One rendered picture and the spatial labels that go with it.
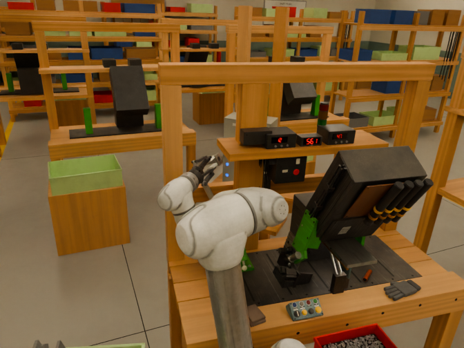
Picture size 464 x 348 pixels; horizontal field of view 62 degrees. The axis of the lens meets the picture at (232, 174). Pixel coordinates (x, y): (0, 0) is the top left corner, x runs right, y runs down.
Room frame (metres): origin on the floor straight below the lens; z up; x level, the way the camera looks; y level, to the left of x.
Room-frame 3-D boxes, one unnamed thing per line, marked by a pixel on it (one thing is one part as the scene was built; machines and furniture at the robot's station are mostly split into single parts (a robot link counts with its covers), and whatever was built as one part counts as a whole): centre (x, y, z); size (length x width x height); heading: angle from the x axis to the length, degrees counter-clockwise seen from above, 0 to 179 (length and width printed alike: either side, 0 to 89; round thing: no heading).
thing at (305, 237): (1.64, -0.40, 1.17); 0.13 x 0.12 x 0.20; 107
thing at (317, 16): (9.81, -1.30, 1.12); 3.22 x 0.55 x 2.23; 113
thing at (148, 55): (7.95, 3.01, 1.12); 3.01 x 0.54 x 2.24; 113
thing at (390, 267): (1.73, -0.45, 0.89); 1.10 x 0.42 x 0.02; 107
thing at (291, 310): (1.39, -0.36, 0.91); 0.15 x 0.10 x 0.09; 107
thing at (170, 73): (2.01, -0.37, 1.89); 1.50 x 0.09 x 0.09; 107
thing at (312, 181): (2.08, -0.35, 1.23); 1.30 x 0.05 x 0.09; 107
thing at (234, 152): (1.97, -0.38, 1.52); 0.90 x 0.25 x 0.04; 107
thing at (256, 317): (1.34, -0.12, 0.91); 0.10 x 0.08 x 0.03; 27
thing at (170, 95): (2.01, -0.37, 1.36); 1.49 x 0.09 x 0.97; 107
